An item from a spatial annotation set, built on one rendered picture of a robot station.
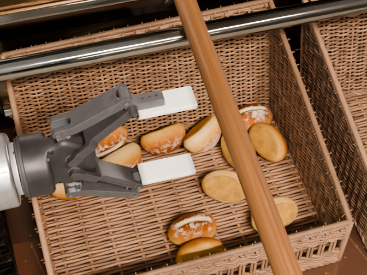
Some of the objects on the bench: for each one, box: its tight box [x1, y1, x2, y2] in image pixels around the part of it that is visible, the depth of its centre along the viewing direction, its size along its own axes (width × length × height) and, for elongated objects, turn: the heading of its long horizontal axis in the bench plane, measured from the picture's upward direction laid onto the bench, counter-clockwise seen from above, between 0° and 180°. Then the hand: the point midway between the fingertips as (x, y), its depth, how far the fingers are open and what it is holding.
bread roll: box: [251, 196, 298, 231], centre depth 157 cm, size 6×10×7 cm
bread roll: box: [249, 122, 287, 162], centre depth 167 cm, size 6×10×7 cm
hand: (184, 133), depth 97 cm, fingers open, 13 cm apart
